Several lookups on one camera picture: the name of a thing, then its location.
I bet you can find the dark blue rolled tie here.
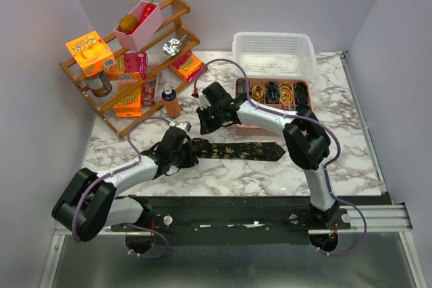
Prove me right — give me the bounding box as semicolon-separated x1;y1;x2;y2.
265;82;280;104

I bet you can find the orange pink box right shelf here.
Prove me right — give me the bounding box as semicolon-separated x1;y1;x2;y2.
169;52;204;83

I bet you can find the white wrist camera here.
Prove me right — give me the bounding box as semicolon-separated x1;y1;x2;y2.
198;92;211;110
169;121;192;133

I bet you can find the yellow rolled tie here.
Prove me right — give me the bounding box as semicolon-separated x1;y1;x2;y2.
250;84;265;103
279;82;294;105

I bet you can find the orange box bottom shelf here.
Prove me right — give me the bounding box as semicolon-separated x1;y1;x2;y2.
113;87;142;118

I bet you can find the brown blue rolled tie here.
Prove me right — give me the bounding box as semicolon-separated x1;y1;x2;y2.
235;78;250;96

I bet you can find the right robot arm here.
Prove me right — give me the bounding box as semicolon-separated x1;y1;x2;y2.
192;82;339;229

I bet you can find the wooden tiered shelf rack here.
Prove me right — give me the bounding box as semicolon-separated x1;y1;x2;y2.
59;0;200;138

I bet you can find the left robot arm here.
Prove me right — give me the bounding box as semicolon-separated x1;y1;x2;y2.
51;122;198;242

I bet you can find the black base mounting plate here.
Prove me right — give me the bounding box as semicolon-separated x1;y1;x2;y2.
111;195;352;247

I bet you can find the red small carton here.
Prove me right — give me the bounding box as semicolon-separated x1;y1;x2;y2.
141;75;159;106

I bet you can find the brown round fruit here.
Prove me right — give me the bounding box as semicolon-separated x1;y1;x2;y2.
118;14;138;33

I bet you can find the orange pump bottle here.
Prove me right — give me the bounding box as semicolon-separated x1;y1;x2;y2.
161;86;181;119

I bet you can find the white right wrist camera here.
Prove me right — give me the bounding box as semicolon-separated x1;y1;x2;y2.
198;92;211;110

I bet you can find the pink rectangular bin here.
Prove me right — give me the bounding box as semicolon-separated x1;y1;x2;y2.
113;0;163;51

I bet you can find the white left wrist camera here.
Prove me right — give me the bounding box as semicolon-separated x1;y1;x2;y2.
169;121;192;133

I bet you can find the silver metal scoop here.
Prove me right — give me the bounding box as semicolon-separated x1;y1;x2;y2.
162;34;188;57

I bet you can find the orange Scrub Daddy box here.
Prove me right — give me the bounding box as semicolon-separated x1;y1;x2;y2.
65;31;115;78

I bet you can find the black gold rolled tie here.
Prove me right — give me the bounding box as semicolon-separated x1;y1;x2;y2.
294;82;308;105

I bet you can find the pink divided organizer box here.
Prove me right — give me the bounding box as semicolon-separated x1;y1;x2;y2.
235;78;313;136

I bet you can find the pink orange sponge box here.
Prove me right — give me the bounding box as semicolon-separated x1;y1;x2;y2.
107;51;147;81

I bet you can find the aluminium rail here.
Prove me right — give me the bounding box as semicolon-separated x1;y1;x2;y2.
308;204;413;235

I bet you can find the white perforated plastic basket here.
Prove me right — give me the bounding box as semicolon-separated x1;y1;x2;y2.
232;32;317;81

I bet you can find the black gold floral tie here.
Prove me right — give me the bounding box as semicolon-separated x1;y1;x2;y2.
192;138;286;162

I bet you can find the dark glass jar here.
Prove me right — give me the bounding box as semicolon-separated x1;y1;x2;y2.
85;70;112;97

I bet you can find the red chili pepper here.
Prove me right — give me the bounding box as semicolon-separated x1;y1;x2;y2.
126;0;156;34

